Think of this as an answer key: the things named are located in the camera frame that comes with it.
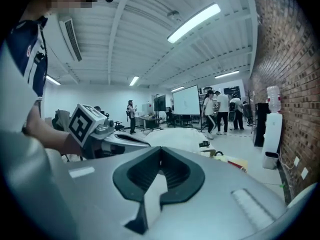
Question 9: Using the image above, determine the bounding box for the black cabinet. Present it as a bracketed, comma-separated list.
[252, 102, 271, 148]

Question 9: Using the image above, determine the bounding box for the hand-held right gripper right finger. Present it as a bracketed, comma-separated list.
[160, 146, 206, 206]

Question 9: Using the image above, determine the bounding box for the white projector screen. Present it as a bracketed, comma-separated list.
[172, 84, 201, 116]

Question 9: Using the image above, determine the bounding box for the cream red box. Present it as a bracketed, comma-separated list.
[227, 158, 249, 172]

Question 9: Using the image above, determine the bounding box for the clear water bottle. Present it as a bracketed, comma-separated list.
[266, 85, 281, 114]

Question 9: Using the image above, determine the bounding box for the black office chair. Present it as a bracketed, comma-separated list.
[113, 120, 126, 132]

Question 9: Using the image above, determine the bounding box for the white water dispenser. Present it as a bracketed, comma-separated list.
[261, 112, 283, 170]

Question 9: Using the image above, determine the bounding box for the grey jacket on chair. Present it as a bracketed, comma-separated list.
[52, 108, 72, 132]

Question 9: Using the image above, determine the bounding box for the yellow item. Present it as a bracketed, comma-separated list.
[212, 151, 230, 163]

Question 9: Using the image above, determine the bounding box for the white ceiling air conditioner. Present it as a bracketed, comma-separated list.
[58, 16, 83, 62]

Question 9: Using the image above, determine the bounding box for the person's left forearm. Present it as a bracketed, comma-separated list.
[24, 101, 85, 157]

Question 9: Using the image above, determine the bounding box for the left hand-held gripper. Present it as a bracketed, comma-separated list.
[68, 103, 151, 160]

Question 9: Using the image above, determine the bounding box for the black monitor on stand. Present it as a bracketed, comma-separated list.
[153, 94, 167, 112]

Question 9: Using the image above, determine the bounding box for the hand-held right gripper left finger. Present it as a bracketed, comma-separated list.
[112, 146, 161, 203]

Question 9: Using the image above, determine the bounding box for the person's white navy shirt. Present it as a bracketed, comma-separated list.
[0, 15, 50, 135]

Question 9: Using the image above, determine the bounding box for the grey desk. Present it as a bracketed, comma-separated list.
[138, 115, 163, 132]

